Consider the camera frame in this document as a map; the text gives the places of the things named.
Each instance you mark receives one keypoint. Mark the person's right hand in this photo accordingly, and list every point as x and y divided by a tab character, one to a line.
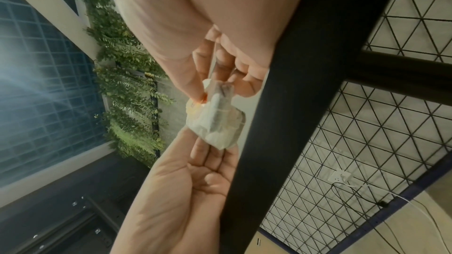
204	4

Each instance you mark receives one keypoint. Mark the person's left hand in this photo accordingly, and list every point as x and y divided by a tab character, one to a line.
169	205

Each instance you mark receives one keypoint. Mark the white tea bag yellow tag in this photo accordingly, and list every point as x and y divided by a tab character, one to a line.
222	138
224	91

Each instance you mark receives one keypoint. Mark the light wooden cabinet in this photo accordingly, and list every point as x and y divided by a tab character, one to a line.
268	247

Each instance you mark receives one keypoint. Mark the black table base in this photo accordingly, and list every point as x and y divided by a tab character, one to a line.
300	80

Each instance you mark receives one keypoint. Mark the gridded glass facade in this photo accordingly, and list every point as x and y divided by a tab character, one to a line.
35	94

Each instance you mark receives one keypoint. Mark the green leafy plant wall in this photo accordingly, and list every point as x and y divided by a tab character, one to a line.
130	80

